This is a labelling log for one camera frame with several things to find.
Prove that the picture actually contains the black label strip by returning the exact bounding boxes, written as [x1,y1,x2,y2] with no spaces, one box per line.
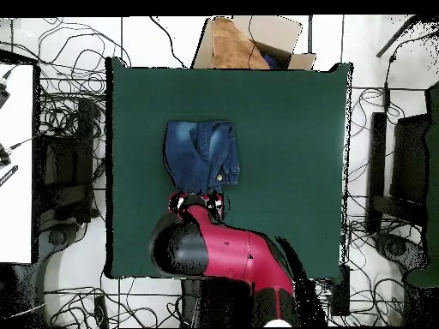
[0,164,19,188]

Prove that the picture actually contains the blue denim jeans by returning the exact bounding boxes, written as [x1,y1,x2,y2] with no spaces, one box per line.
[163,119,241,195]

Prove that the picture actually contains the dark blue fabric item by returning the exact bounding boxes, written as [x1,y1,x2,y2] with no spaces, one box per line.
[262,51,284,70]

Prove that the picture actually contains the black power strip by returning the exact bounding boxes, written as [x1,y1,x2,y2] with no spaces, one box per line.
[93,295,110,329]

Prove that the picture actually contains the brown cloth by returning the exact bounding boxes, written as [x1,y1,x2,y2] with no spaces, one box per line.
[211,16,271,70]

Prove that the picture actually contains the black office chair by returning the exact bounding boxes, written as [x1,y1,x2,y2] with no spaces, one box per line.
[366,111,431,275]
[35,97,100,251]

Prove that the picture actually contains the black connector with cable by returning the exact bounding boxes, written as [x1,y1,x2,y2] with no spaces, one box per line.
[0,66,16,109]

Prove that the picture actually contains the black cable tangle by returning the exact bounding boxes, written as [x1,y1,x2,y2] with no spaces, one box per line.
[33,16,133,138]
[344,87,424,326]
[44,270,183,329]

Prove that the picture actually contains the black device with cable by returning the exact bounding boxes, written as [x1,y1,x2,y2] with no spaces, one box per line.
[0,135,39,169]

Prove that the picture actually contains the dark green table cloth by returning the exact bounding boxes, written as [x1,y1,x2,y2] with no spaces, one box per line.
[105,56,354,280]

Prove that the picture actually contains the green covered side table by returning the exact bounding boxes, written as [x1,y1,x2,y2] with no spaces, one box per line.
[406,80,439,289]

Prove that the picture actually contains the black slanted rod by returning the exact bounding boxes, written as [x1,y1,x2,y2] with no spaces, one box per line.
[375,15,419,58]

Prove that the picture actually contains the cardboard box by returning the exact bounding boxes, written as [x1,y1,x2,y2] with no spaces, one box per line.
[190,15,317,71]

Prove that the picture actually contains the thin black cable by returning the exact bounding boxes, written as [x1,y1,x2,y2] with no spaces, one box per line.
[246,15,259,68]

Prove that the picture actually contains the white table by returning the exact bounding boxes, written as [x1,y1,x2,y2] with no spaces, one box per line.
[0,63,35,265]

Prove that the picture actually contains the single black cable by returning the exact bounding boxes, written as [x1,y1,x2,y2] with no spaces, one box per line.
[148,15,188,69]

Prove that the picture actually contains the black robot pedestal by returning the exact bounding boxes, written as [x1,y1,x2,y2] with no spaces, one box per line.
[180,278,256,328]

